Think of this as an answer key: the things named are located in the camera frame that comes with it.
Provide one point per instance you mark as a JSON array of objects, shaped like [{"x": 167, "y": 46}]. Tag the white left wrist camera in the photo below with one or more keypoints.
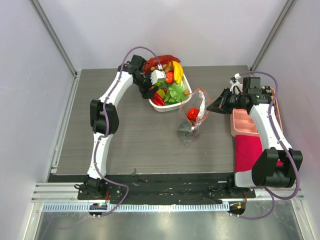
[{"x": 157, "y": 75}]

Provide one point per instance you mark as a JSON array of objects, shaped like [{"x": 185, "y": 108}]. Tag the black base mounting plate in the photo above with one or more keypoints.
[{"x": 157, "y": 189}]

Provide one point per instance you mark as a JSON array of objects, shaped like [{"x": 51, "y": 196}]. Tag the red apple toy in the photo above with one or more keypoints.
[{"x": 169, "y": 78}]

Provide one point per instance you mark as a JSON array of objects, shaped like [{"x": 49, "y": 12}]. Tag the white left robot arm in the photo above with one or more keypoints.
[{"x": 104, "y": 118}]

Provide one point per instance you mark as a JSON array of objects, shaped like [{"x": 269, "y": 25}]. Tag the red tomato toy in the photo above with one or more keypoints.
[{"x": 193, "y": 114}]

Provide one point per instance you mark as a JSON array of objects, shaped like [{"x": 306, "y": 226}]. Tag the yellow banana bunch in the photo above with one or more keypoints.
[{"x": 177, "y": 72}]

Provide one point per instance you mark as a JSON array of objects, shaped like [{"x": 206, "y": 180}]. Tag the clear zip bag orange zipper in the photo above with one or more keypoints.
[{"x": 196, "y": 99}]

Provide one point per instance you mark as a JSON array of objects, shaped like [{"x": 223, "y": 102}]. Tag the aluminium frame rail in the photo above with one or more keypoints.
[{"x": 53, "y": 35}]

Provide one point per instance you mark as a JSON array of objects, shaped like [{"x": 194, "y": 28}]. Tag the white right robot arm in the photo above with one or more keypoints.
[{"x": 278, "y": 164}]

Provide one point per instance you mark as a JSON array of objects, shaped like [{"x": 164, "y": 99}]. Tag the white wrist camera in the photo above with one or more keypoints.
[
  {"x": 157, "y": 75},
  {"x": 236, "y": 87}
]

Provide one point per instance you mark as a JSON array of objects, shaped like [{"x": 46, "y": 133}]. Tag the red lobster toy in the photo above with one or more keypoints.
[{"x": 152, "y": 63}]

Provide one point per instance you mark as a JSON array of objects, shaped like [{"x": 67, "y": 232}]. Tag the orange yellow mango toy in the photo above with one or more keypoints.
[{"x": 161, "y": 93}]

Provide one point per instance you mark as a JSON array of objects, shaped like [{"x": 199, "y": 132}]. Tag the pink plastic organizer tray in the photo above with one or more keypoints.
[{"x": 241, "y": 122}]

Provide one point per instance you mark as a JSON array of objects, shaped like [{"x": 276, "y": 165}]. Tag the red folded cloth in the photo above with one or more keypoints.
[{"x": 247, "y": 151}]

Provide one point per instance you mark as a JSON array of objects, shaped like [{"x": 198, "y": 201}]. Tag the green lettuce toy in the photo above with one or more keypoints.
[{"x": 175, "y": 94}]

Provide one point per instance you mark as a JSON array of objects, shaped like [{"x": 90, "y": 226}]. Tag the white plastic fruit basket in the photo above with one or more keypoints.
[{"x": 163, "y": 85}]

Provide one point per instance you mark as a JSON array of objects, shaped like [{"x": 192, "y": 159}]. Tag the brown longan cluster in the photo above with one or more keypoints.
[{"x": 168, "y": 67}]

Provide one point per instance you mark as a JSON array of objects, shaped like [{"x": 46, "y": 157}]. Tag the red chili pepper toy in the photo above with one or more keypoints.
[{"x": 158, "y": 100}]

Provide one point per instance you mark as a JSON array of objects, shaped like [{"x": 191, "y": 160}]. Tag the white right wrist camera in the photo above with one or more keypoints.
[{"x": 236, "y": 87}]

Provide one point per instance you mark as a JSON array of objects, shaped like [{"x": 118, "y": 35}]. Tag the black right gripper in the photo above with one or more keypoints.
[{"x": 224, "y": 100}]

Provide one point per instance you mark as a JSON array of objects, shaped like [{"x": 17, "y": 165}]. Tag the white slotted cable duct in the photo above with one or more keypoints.
[{"x": 92, "y": 207}]

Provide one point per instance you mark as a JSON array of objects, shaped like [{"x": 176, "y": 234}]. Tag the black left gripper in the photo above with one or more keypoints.
[{"x": 145, "y": 93}]

